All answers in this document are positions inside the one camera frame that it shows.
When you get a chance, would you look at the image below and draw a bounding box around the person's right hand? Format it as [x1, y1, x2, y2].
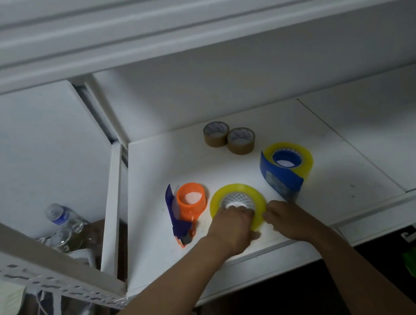
[260, 194, 331, 249]

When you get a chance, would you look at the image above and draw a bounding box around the person's left hand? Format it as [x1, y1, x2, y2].
[203, 203, 264, 260]

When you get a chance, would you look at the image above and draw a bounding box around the yellow tape roll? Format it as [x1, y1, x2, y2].
[261, 138, 317, 185]
[207, 180, 270, 237]

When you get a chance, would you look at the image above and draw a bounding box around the orange and blue tape dispenser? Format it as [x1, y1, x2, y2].
[163, 180, 214, 250]

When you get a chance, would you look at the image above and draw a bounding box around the large brown tape roll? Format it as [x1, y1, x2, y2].
[225, 125, 258, 157]

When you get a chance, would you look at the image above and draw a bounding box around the small brown tape roll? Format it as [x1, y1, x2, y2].
[202, 119, 233, 150]

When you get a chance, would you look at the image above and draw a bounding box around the person's right forearm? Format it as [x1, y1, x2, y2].
[311, 215, 416, 315]

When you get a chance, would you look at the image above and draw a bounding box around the person's left forearm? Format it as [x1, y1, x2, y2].
[67, 234, 243, 315]

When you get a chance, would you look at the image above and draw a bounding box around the white metal shelf rack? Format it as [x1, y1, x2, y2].
[0, 0, 416, 315]

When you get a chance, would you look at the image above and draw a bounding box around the clear glass jar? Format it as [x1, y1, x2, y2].
[45, 226, 84, 255]

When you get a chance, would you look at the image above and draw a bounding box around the clear plastic water bottle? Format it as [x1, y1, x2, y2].
[43, 199, 89, 236]

